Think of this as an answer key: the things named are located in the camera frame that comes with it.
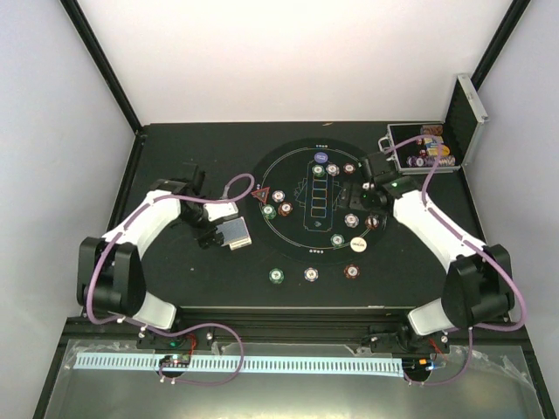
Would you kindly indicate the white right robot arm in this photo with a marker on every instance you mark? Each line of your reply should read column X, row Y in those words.
column 478, row 284

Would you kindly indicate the red poker chip stack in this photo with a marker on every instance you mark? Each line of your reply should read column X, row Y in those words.
column 351, row 271

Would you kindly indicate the red triangle marker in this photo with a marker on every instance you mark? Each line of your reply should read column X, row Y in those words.
column 261, row 195

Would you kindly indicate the card boxes in case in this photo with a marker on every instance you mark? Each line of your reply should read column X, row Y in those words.
column 435, row 146

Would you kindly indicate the round black poker mat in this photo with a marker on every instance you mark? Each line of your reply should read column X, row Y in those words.
column 305, row 234

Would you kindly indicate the black aluminium rail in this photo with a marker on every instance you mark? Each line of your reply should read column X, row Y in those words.
column 380, row 330

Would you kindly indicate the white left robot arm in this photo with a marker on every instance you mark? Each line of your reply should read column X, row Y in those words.
column 111, row 282

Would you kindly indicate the green poker chip stack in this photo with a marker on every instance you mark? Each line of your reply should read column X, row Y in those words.
column 276, row 276

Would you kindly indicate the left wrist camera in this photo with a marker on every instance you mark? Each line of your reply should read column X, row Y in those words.
column 219, row 212

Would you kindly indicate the white slotted cable duct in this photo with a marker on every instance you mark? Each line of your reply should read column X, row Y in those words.
column 228, row 364

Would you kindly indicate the aluminium poker case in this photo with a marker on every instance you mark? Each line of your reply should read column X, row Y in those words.
column 453, row 140

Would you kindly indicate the black left motor block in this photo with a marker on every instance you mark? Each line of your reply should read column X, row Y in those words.
column 192, row 178

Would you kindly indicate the blue poker chip stack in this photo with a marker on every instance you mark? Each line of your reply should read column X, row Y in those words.
column 311, row 274

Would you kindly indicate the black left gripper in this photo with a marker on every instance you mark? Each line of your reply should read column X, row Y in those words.
column 199, row 236

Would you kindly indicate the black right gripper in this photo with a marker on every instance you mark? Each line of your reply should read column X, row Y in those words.
column 354, row 202

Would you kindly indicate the brown chips row in case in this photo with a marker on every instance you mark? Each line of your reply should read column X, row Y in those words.
column 432, row 129

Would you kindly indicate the purple blind button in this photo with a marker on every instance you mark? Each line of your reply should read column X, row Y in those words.
column 321, row 157

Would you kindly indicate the purple chips row in case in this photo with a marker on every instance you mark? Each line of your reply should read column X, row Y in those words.
column 430, row 160

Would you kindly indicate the white dealer button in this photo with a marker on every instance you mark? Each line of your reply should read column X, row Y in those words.
column 358, row 244

